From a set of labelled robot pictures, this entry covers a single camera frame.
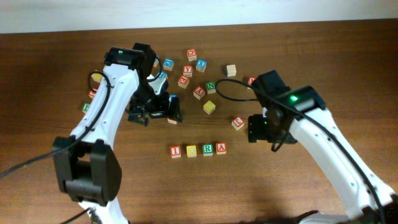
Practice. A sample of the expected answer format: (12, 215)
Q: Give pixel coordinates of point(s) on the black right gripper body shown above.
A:
(267, 126)

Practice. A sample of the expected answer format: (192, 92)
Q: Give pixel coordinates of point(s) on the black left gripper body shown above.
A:
(146, 101)

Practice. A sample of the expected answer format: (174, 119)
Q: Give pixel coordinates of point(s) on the red I block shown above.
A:
(175, 152)

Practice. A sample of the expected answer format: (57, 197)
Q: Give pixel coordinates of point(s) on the red A block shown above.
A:
(221, 148)

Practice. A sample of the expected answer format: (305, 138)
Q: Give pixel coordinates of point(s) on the yellow C block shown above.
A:
(191, 151)

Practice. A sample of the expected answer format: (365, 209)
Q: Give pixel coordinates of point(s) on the green R block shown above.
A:
(207, 149)

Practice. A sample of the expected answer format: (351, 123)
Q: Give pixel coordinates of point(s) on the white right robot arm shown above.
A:
(301, 116)

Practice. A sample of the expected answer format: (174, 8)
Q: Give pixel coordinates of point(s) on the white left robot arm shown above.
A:
(86, 167)

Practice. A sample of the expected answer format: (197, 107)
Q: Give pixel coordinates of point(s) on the red U block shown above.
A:
(172, 121)

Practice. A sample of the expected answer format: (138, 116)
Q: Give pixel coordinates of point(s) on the blue H block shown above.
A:
(163, 75)

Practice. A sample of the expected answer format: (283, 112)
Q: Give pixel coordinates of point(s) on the red 3 block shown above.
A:
(237, 123)

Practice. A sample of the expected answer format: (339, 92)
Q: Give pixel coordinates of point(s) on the red E block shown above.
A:
(183, 82)

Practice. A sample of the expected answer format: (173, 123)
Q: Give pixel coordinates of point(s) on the blue D block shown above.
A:
(168, 64)

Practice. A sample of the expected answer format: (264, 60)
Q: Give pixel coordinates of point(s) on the red M block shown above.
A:
(250, 81)

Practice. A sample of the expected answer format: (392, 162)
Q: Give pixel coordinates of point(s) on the red Y upright block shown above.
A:
(187, 70)

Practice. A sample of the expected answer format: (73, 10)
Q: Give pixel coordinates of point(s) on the red Y tilted block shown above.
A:
(199, 92)

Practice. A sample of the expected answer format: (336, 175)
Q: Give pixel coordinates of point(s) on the yellow block left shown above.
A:
(97, 77)

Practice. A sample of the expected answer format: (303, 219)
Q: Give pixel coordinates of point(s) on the red block far left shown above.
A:
(92, 94)

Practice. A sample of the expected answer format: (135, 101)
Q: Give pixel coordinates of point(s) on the yellow 8 block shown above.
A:
(209, 107)

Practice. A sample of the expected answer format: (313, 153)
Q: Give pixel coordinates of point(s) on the blue X block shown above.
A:
(201, 65)

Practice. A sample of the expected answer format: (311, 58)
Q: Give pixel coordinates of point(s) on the green N block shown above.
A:
(210, 87)

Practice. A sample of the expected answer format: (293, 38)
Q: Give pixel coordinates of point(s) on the red C block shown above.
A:
(191, 55)

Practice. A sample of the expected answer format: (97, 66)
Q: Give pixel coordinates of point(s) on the plain wooden block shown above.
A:
(231, 70)

